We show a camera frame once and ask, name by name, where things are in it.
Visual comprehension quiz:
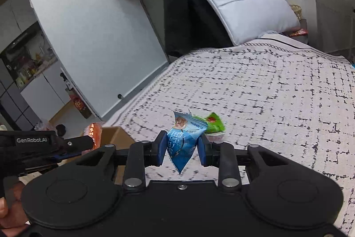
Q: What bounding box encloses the orange pink snack packet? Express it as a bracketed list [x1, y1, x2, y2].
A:
[85, 122, 104, 150]

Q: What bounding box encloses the grey pillow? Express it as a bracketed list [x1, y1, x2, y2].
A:
[202, 0, 301, 46]

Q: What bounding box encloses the white bedside cabinet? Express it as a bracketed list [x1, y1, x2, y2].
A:
[299, 0, 355, 60]

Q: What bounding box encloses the red packet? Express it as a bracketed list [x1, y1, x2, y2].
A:
[288, 28, 308, 37]

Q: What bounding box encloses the brown cardboard box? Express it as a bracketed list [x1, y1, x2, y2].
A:
[80, 126, 136, 185]

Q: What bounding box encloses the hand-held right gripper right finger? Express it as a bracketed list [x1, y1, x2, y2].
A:
[197, 132, 280, 188]

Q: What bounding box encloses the person's left hand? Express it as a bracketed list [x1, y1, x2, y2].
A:
[0, 184, 31, 230]

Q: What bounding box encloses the light green snack packet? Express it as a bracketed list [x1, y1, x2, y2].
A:
[193, 112, 226, 134]

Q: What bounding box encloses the black clothing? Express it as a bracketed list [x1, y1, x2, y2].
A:
[163, 0, 251, 58]

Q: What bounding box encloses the red printed bag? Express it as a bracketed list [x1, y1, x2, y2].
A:
[69, 95, 92, 118]

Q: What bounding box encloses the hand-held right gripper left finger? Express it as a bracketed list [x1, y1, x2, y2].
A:
[76, 130, 168, 189]

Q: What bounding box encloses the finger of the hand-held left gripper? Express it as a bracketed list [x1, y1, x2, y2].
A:
[57, 135, 95, 155]
[53, 151, 86, 168]

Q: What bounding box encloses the range hood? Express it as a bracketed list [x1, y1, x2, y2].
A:
[0, 29, 42, 57]

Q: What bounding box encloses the blue snack packet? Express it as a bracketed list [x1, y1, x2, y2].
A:
[166, 109, 208, 174]

